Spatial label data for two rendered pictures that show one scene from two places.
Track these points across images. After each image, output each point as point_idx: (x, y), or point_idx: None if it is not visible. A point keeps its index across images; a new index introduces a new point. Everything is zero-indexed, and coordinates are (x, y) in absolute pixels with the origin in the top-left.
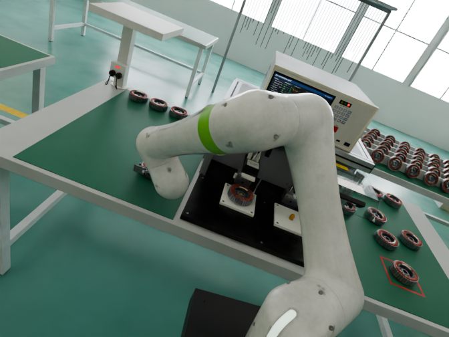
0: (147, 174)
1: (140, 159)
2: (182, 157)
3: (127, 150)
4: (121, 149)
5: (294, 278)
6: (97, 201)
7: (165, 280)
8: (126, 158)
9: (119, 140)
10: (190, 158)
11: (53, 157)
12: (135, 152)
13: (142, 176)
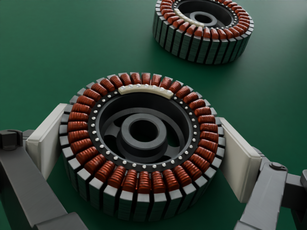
0: (91, 195)
1: (87, 75)
2: (263, 51)
3: (44, 35)
4: (18, 33)
5: None
6: None
7: None
8: (18, 76)
9: (25, 0)
10: (297, 54)
11: None
12: (75, 44)
13: (68, 196)
